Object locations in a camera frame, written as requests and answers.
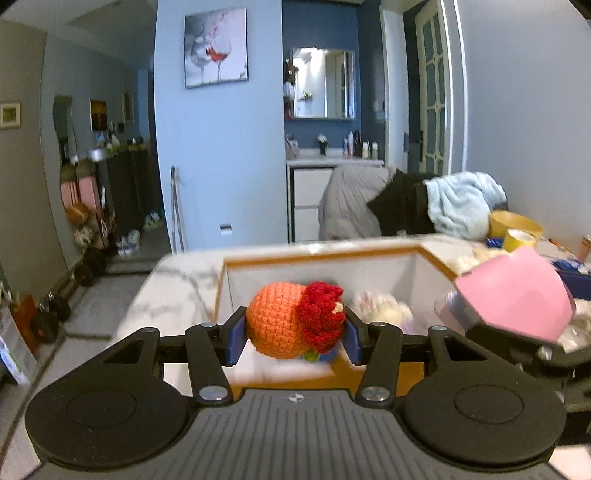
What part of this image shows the black cloth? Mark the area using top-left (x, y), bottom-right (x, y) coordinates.
top-left (369, 171), bottom-right (437, 236)

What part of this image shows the yellow bowl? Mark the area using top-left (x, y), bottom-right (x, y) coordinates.
top-left (488, 211), bottom-right (544, 241)

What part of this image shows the row of bottles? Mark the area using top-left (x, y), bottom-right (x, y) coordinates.
top-left (342, 130), bottom-right (379, 158)

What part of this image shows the glass pane door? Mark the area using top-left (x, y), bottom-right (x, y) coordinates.
top-left (412, 0), bottom-right (452, 176)

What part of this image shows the pair of white shoes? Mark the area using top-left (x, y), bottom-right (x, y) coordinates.
top-left (115, 228), bottom-right (141, 257)

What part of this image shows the cream fluffy cloth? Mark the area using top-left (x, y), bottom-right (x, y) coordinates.
top-left (455, 246), bottom-right (506, 273)

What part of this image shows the grey quilted cloth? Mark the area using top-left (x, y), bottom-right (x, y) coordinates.
top-left (318, 166), bottom-right (398, 241)

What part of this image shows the black dumbbell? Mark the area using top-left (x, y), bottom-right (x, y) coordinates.
top-left (29, 294), bottom-right (72, 343)
top-left (73, 248), bottom-right (110, 288)

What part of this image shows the white crochet sheep toy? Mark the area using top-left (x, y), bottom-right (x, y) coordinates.
top-left (353, 290), bottom-right (415, 334)

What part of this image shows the light blue towel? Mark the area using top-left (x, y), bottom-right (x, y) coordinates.
top-left (425, 172), bottom-right (508, 240)

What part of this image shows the pink hanging bag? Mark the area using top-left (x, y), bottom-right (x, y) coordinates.
top-left (59, 161), bottom-right (110, 250)

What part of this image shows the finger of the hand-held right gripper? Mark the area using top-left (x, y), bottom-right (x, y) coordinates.
top-left (435, 290), bottom-right (483, 334)

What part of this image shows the black cabinet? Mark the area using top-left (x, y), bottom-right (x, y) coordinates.
top-left (106, 145), bottom-right (161, 232)

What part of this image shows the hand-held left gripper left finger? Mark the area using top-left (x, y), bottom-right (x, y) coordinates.
top-left (102, 307), bottom-right (248, 403)

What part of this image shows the pink box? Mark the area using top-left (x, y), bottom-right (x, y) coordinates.
top-left (455, 246), bottom-right (576, 343)

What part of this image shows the wine glass wall picture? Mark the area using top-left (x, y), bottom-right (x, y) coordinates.
top-left (185, 7), bottom-right (249, 89)

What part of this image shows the yellow cup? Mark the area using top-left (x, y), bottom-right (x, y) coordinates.
top-left (502, 228), bottom-right (537, 253)

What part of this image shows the orange storage box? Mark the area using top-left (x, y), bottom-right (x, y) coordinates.
top-left (213, 244), bottom-right (467, 400)

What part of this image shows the wall mirror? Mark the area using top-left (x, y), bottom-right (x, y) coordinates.
top-left (290, 47), bottom-right (356, 121)

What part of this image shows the orange crochet toy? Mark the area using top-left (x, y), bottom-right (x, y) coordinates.
top-left (245, 281), bottom-right (348, 364)

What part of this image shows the dark framed picture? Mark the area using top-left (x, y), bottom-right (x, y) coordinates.
top-left (90, 99), bottom-right (108, 133)

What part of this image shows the white vanity cabinet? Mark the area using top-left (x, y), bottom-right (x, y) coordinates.
top-left (286, 157), bottom-right (385, 243)

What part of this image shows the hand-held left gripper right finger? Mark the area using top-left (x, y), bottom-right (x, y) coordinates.
top-left (342, 307), bottom-right (497, 403)

